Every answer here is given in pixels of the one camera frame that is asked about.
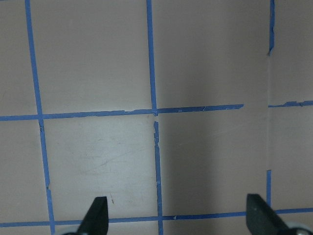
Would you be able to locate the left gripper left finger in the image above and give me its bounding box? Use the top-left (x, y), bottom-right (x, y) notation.
top-left (76, 196), bottom-right (109, 235)

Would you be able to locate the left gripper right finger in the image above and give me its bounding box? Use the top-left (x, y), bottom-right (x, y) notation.
top-left (246, 194), bottom-right (293, 235)

